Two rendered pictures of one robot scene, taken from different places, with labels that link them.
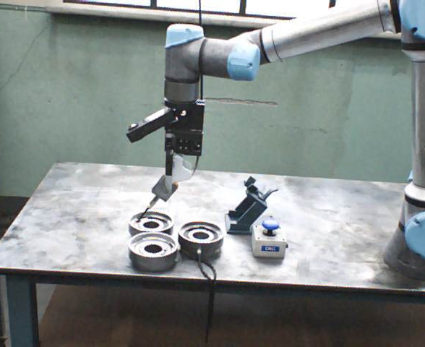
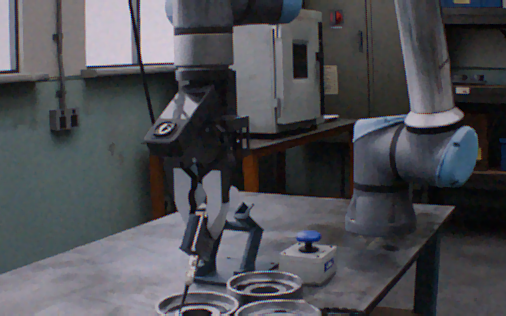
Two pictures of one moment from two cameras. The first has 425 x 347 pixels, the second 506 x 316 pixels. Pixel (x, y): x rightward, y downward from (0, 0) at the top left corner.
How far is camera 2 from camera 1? 1.04 m
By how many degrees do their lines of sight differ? 58
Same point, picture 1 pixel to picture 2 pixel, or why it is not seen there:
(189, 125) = (222, 109)
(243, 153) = not seen: outside the picture
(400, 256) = (390, 219)
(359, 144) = (3, 227)
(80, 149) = not seen: outside the picture
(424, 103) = (432, 24)
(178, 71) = (225, 14)
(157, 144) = not seen: outside the picture
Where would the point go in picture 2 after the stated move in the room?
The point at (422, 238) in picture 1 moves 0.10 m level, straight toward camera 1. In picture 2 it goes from (460, 161) to (504, 167)
